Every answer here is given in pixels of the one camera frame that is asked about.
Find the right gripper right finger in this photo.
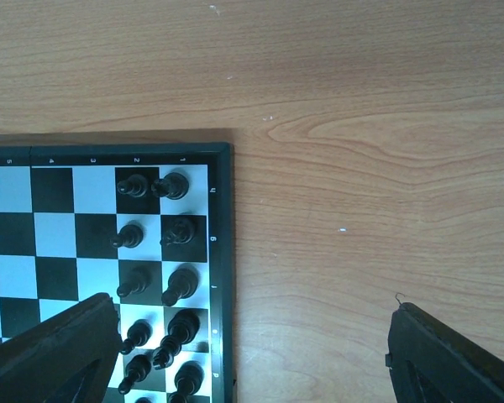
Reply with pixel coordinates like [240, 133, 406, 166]
[386, 302, 504, 402]

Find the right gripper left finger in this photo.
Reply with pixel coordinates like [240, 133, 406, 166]
[0, 293, 122, 402]

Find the black pawn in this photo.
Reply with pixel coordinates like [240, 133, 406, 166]
[120, 319, 152, 355]
[118, 354, 152, 395]
[116, 268, 151, 298]
[110, 223, 144, 249]
[117, 174, 149, 198]

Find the black king piece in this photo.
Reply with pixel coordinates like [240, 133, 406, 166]
[152, 309, 200, 370]

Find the black queen piece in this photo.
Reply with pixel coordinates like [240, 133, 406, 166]
[168, 361, 204, 403]

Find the black bishop piece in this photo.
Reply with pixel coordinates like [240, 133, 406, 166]
[161, 267, 199, 306]

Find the black white chessboard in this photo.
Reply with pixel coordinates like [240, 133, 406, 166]
[0, 143, 237, 402]

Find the black knight piece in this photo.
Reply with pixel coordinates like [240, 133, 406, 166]
[160, 215, 197, 246]

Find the black rook piece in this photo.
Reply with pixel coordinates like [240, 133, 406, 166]
[151, 172, 189, 200]

